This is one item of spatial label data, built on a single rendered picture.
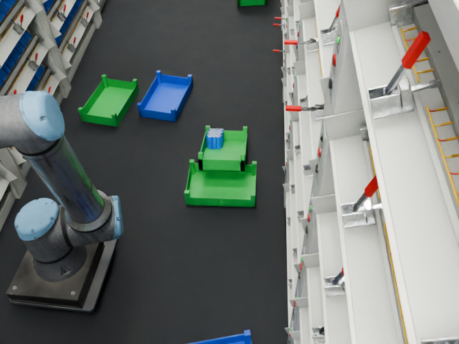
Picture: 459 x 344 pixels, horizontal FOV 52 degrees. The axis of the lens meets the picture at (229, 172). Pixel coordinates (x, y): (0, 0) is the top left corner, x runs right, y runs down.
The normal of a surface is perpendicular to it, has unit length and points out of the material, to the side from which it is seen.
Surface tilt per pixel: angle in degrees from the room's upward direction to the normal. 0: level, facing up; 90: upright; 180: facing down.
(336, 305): 18
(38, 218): 7
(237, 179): 0
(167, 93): 0
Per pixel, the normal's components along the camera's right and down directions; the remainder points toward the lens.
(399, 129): -0.33, -0.65
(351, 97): -0.07, 0.74
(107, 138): -0.03, -0.67
